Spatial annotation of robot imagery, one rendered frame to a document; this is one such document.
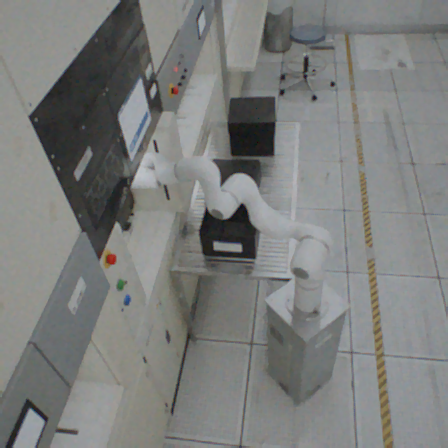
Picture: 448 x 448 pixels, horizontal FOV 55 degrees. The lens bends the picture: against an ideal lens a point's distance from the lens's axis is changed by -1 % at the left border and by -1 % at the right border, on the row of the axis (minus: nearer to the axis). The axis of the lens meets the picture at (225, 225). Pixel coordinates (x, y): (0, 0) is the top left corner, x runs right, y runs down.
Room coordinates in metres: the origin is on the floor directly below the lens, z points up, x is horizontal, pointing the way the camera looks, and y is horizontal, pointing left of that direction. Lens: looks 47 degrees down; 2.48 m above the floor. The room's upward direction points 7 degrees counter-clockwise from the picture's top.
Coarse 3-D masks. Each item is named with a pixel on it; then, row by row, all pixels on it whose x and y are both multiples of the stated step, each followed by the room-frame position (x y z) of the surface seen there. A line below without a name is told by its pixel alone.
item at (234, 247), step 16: (240, 208) 1.64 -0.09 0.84; (208, 224) 1.58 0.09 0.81; (224, 224) 1.61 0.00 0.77; (240, 224) 1.60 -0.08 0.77; (208, 240) 1.41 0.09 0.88; (224, 240) 1.39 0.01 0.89; (240, 240) 1.37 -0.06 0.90; (256, 240) 1.39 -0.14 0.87; (224, 256) 1.39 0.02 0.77; (240, 256) 1.37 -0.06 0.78; (256, 256) 1.36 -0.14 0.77
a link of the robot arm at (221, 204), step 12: (180, 168) 1.35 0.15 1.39; (192, 168) 1.31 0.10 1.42; (204, 168) 1.30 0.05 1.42; (216, 168) 1.30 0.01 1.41; (204, 180) 1.27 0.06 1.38; (216, 180) 1.26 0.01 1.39; (204, 192) 1.25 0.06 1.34; (216, 192) 1.21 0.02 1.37; (228, 192) 1.23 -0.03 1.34; (216, 204) 1.18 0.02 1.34; (228, 204) 1.18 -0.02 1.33; (216, 216) 1.17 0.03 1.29; (228, 216) 1.16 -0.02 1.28
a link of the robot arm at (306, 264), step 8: (304, 240) 1.10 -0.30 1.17; (312, 240) 1.08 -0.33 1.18; (304, 248) 1.05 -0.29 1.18; (312, 248) 1.04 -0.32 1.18; (320, 248) 1.04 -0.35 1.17; (296, 256) 1.02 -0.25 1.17; (304, 256) 1.01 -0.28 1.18; (312, 256) 1.01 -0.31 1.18; (320, 256) 1.01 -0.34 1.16; (296, 264) 0.99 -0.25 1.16; (304, 264) 0.98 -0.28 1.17; (312, 264) 0.98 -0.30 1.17; (320, 264) 0.99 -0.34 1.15; (296, 272) 0.98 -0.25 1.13; (304, 272) 0.96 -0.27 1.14; (312, 272) 0.96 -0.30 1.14; (320, 272) 1.04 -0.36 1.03; (296, 280) 1.06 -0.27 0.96; (304, 280) 1.02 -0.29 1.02; (312, 280) 0.96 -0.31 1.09; (320, 280) 1.02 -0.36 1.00; (304, 288) 1.02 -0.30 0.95; (312, 288) 1.01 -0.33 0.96
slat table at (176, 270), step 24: (216, 144) 2.34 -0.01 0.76; (288, 144) 2.25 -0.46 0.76; (264, 168) 2.04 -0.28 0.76; (192, 192) 1.90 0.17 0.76; (264, 192) 1.83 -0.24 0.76; (288, 192) 1.81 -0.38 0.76; (192, 216) 1.71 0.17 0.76; (288, 216) 1.62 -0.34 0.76; (192, 240) 1.53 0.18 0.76; (264, 240) 1.47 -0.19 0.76; (288, 240) 1.45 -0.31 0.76; (192, 264) 1.37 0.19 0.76; (216, 264) 1.35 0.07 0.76; (264, 264) 1.32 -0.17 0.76; (288, 264) 1.30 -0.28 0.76; (192, 312) 1.43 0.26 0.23; (192, 336) 1.35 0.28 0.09
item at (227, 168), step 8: (216, 160) 2.05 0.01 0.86; (224, 160) 2.04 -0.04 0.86; (232, 160) 2.03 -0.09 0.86; (240, 160) 2.02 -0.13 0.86; (248, 160) 2.01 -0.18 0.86; (224, 168) 1.96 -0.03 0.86; (232, 168) 1.93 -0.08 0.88; (240, 168) 1.95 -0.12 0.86; (248, 168) 1.94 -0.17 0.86; (256, 168) 1.93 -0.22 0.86; (224, 176) 1.89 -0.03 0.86; (256, 176) 1.86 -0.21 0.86; (256, 184) 1.80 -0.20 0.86
